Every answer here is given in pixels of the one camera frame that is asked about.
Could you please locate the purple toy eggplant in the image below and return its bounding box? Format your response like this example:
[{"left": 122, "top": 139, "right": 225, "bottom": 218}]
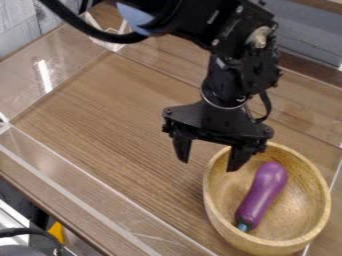
[{"left": 235, "top": 162, "right": 288, "bottom": 232}]

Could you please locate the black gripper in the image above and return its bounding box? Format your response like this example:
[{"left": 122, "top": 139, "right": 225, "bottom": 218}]
[{"left": 161, "top": 100, "right": 273, "bottom": 172}]

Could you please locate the brown wooden bowl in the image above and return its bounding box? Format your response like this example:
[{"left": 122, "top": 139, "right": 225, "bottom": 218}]
[{"left": 203, "top": 142, "right": 331, "bottom": 256}]

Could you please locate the black cable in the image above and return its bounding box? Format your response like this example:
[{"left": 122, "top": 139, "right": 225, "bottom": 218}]
[{"left": 37, "top": 0, "right": 150, "bottom": 45}]

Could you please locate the black device with yellow label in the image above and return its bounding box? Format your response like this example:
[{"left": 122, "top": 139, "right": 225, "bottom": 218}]
[{"left": 0, "top": 219, "right": 98, "bottom": 256}]

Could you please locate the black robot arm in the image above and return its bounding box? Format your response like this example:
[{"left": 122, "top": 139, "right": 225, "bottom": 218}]
[{"left": 116, "top": 0, "right": 281, "bottom": 171}]

